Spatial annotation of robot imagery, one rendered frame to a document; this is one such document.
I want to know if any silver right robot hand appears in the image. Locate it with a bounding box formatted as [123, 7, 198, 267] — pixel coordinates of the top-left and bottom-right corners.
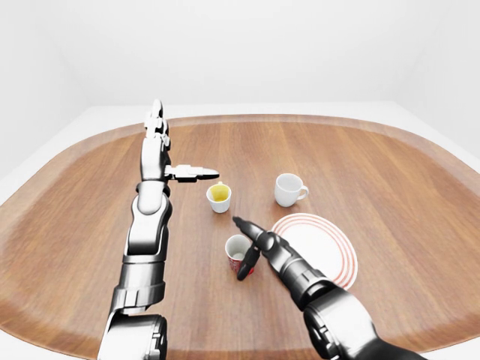
[232, 216, 309, 282]

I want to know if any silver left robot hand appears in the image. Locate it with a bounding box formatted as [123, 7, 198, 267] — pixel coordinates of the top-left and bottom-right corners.
[139, 98, 221, 185]

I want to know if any red mug with white inside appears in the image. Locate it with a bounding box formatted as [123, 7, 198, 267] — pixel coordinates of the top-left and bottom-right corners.
[224, 234, 258, 277]

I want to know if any white plate with red rings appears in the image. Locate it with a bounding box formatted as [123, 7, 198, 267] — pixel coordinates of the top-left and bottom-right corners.
[270, 212, 359, 292]

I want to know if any white cup with yellow inside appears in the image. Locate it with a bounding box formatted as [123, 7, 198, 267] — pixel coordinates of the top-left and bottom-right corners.
[205, 181, 233, 215]

